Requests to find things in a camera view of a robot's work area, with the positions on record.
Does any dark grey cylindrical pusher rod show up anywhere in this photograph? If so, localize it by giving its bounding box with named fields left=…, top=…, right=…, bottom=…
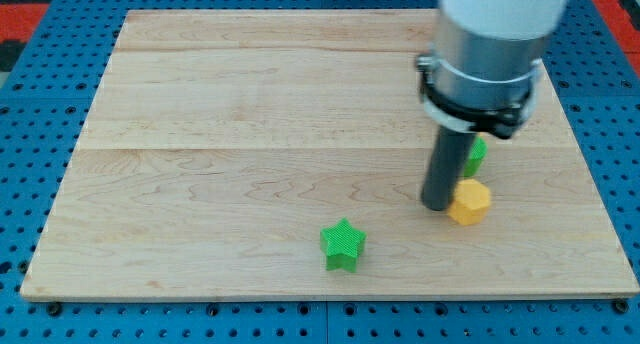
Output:
left=421, top=126, right=476, bottom=211

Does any light wooden board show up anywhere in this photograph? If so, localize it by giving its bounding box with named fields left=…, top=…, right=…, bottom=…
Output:
left=20, top=9, right=639, bottom=302

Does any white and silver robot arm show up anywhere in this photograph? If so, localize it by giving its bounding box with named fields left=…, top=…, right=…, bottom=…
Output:
left=416, top=0, right=568, bottom=139

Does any green star block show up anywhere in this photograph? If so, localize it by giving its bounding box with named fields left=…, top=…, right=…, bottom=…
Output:
left=320, top=218, right=367, bottom=273

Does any yellow hexagon block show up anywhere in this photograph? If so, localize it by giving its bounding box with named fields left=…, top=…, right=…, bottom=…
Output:
left=447, top=179, right=492, bottom=226

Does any green circle block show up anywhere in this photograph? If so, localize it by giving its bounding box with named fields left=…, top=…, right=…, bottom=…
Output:
left=463, top=136, right=488, bottom=178

